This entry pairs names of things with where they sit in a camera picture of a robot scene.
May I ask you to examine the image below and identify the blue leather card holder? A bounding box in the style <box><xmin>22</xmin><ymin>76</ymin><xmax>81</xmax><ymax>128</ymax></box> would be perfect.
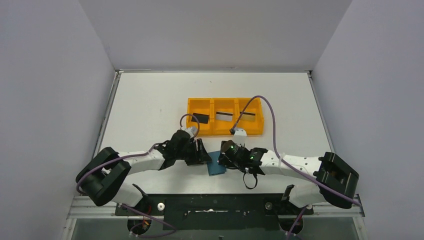
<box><xmin>207</xmin><ymin>151</ymin><xmax>227</xmax><ymax>176</ymax></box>

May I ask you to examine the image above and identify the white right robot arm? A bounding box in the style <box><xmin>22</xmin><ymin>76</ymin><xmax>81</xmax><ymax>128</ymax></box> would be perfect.
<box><xmin>218</xmin><ymin>140</ymin><xmax>361</xmax><ymax>209</ymax></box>

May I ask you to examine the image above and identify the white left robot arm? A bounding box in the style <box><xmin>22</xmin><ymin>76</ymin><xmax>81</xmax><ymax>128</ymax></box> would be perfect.
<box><xmin>75</xmin><ymin>129</ymin><xmax>212</xmax><ymax>207</ymax></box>

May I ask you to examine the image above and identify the black card in tray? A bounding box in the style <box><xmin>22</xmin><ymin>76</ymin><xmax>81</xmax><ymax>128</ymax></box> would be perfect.
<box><xmin>191</xmin><ymin>112</ymin><xmax>210</xmax><ymax>124</ymax></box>

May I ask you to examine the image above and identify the silver striped card middle compartment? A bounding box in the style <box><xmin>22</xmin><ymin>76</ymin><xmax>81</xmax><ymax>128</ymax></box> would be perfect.
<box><xmin>215</xmin><ymin>111</ymin><xmax>233</xmax><ymax>122</ymax></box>

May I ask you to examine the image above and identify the yellow three-compartment plastic tray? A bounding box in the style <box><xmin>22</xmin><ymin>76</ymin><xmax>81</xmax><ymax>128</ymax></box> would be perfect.
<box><xmin>186</xmin><ymin>98</ymin><xmax>264</xmax><ymax>137</ymax></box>

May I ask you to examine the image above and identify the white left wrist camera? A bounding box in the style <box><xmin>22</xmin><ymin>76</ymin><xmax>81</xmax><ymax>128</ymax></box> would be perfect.
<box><xmin>180</xmin><ymin>126</ymin><xmax>199</xmax><ymax>138</ymax></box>

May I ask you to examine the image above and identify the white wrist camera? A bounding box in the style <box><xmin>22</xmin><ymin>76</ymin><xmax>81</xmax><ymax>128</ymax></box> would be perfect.
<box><xmin>180</xmin><ymin>126</ymin><xmax>199</xmax><ymax>138</ymax></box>
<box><xmin>232</xmin><ymin>128</ymin><xmax>248</xmax><ymax>147</ymax></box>

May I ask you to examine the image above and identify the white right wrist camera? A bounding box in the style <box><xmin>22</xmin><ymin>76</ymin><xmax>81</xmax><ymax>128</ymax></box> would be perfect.
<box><xmin>232</xmin><ymin>128</ymin><xmax>248</xmax><ymax>147</ymax></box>

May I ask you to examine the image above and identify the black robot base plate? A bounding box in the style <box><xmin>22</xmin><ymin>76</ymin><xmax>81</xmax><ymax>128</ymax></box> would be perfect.
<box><xmin>115</xmin><ymin>193</ymin><xmax>314</xmax><ymax>237</ymax></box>

